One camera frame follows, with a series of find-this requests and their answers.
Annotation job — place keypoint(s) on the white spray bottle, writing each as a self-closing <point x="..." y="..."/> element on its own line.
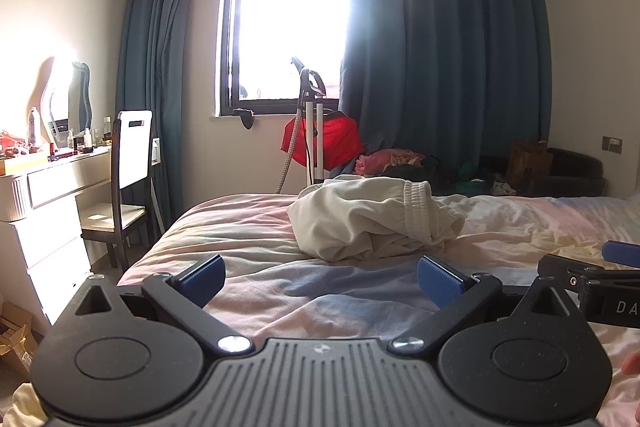
<point x="34" y="127"/>

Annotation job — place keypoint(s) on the wall switch plate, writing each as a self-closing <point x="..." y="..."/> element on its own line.
<point x="612" y="144"/>

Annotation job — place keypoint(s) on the wide blue curtain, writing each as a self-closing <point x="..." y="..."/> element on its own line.
<point x="440" y="47"/>

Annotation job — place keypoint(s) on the white sweatpants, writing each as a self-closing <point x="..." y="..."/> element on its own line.
<point x="360" y="219"/>

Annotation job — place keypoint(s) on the brown paper bag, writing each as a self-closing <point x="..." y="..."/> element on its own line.
<point x="527" y="164"/>

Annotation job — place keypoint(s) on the black item on sill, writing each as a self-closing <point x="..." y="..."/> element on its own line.
<point x="246" y="117"/>

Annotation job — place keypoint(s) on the white vanity desk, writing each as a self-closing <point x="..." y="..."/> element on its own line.
<point x="45" y="217"/>

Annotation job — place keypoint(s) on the narrow blue curtain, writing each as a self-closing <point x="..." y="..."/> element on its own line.
<point x="150" y="72"/>

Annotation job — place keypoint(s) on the person's right hand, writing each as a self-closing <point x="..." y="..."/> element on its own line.
<point x="634" y="382"/>

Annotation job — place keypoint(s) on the group of cosmetic bottles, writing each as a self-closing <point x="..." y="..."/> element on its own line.
<point x="80" y="139"/>

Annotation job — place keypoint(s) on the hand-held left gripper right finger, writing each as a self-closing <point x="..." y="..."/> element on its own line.
<point x="440" y="282"/>

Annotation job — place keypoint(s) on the white dark framed chair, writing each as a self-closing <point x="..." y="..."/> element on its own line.
<point x="132" y="152"/>

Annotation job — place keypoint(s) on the white wall outlet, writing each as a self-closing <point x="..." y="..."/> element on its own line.
<point x="156" y="152"/>

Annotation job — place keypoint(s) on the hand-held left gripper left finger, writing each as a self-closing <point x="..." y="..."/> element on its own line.
<point x="200" y="279"/>

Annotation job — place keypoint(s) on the dark framed window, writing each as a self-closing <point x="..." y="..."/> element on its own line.
<point x="285" y="22"/>

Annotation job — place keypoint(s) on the wavy framed mirror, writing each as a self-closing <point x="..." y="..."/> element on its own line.
<point x="62" y="94"/>

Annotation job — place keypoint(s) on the dark clothes pile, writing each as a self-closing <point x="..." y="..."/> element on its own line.
<point x="445" y="174"/>

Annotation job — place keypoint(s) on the cardboard box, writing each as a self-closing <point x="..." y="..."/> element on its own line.
<point x="15" y="337"/>

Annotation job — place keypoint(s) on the red cloth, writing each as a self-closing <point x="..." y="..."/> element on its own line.
<point x="337" y="139"/>

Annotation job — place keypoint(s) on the pink clothes pile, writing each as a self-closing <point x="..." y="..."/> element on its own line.
<point x="382" y="159"/>

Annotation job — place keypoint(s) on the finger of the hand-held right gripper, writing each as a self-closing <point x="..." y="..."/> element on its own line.
<point x="562" y="268"/>
<point x="622" y="253"/>

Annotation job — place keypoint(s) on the garment steamer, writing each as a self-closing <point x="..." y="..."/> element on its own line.
<point x="311" y="127"/>

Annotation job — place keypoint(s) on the dark armchair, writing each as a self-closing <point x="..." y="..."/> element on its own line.
<point x="575" y="169"/>

